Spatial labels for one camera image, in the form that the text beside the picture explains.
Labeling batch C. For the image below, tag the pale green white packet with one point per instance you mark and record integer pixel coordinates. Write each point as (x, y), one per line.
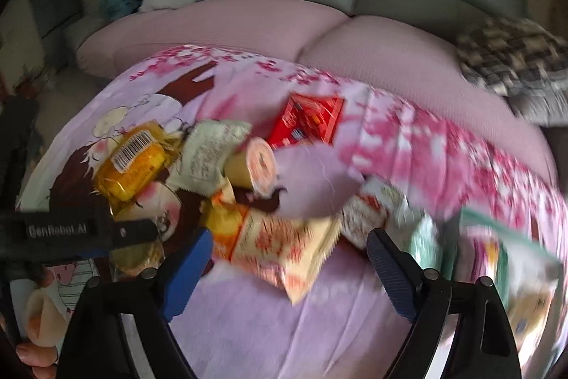
(206, 157)

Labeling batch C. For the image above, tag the black white patterned pillow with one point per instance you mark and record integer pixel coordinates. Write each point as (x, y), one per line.
(506, 50)

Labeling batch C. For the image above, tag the person's left hand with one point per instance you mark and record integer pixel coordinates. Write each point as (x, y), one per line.
(42, 317)

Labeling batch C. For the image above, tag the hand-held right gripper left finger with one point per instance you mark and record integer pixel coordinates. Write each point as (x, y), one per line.
(186, 272)

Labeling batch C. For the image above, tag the red white blurred packet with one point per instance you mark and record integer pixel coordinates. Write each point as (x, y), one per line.
(361, 219)

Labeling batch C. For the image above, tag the red packet with white print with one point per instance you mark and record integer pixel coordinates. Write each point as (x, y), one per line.
(306, 119)

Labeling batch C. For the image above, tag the printed pink blanket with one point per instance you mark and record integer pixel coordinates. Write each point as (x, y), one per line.
(266, 339)

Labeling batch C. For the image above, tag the grey pillow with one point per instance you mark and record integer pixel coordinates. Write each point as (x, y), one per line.
(541, 106)

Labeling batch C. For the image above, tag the brown cookie packet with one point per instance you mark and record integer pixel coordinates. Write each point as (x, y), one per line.
(137, 259)

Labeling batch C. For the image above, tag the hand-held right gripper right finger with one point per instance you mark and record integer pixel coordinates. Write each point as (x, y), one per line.
(390, 272)

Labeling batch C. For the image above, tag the teal shallow cardboard box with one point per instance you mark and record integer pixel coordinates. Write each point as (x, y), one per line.
(497, 223)

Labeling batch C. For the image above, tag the dark cabinet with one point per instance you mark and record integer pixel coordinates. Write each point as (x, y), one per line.
(55, 6)

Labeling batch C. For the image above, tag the yellow pudding cup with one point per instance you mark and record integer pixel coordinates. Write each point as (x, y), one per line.
(257, 163)

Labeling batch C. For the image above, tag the orange white packet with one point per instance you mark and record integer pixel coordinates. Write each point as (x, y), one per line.
(275, 246)

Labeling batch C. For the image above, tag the teal cloth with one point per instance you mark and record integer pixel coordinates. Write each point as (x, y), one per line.
(115, 1)

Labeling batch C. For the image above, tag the orange cake packet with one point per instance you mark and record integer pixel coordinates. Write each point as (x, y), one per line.
(133, 166)

